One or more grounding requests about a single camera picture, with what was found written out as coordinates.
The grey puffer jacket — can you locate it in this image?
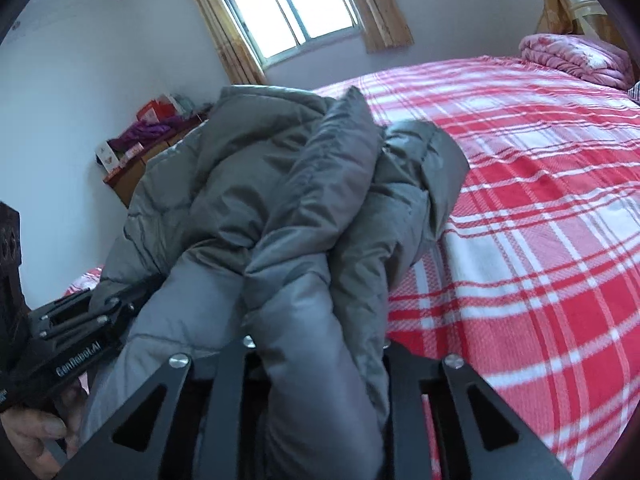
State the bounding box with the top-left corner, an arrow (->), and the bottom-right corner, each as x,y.
79,86 -> 470,479

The person left hand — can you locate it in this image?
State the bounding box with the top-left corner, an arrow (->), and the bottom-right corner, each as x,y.
1,380 -> 88,479

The red plaid bed sheet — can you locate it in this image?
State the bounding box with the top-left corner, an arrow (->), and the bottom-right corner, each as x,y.
98,56 -> 639,479

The wooden desk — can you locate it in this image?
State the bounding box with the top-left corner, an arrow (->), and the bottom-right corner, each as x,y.
103,114 -> 206,208

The white red box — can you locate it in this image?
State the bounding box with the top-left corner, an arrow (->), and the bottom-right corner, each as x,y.
96,141 -> 119,174

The purple garment on desk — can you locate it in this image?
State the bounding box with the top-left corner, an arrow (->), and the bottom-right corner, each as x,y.
107,116 -> 186,153

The red gift bag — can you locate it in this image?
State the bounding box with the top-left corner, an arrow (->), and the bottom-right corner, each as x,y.
136,94 -> 182,124

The left beige curtain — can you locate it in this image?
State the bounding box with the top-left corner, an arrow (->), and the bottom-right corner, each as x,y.
194,0 -> 267,84

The beige curtain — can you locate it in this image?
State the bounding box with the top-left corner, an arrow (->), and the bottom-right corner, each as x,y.
352,0 -> 414,53
194,0 -> 267,84

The striped pillow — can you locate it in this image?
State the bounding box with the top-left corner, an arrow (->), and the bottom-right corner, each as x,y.
628,81 -> 640,104

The pink folded blanket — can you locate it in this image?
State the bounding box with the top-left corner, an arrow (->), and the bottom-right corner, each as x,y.
518,34 -> 636,91

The right beige curtain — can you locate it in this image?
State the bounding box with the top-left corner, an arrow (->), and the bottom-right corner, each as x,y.
352,0 -> 414,53

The window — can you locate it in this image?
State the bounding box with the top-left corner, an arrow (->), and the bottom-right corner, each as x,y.
224,0 -> 360,66

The cream chair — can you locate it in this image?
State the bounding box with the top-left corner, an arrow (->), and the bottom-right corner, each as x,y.
564,0 -> 626,50

